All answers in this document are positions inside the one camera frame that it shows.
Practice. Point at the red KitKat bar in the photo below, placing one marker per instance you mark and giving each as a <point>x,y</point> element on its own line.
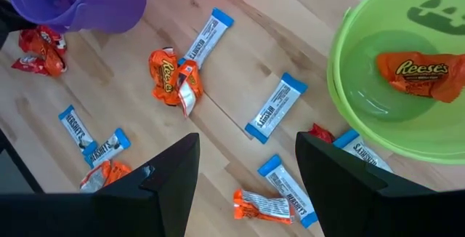
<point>321,133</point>
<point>29,65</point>
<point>54,37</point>
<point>45,53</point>

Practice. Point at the purple plastic bucket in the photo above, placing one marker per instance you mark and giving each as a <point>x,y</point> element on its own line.
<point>109,4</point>

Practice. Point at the green plastic bucket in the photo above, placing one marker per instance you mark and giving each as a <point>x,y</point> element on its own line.
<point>363,84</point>

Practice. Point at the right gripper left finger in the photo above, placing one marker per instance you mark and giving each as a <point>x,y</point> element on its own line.
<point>163,193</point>

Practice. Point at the white blue Hershey's bar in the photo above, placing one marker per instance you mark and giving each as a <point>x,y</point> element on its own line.
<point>209,37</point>
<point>76,129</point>
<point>288,189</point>
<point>107,149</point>
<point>359,153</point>
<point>276,108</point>

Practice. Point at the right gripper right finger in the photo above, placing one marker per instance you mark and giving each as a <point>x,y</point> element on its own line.
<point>334,193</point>

